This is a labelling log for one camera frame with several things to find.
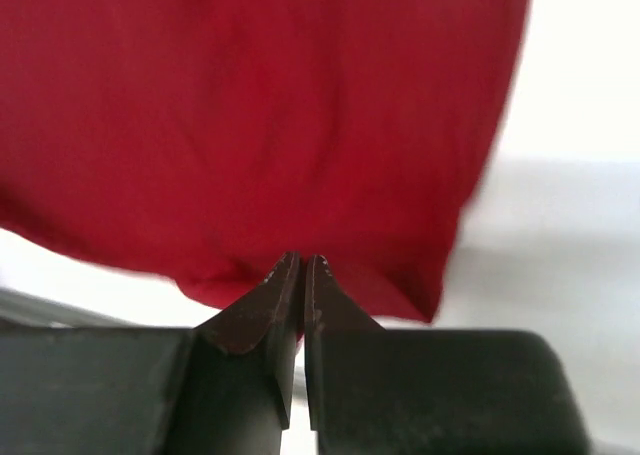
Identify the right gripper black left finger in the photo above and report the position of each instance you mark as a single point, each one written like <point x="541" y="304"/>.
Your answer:
<point x="94" y="387"/>

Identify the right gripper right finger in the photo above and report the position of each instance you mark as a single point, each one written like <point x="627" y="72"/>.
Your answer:
<point x="373" y="390"/>

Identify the red t shirt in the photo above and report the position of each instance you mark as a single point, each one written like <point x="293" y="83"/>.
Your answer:
<point x="201" y="139"/>

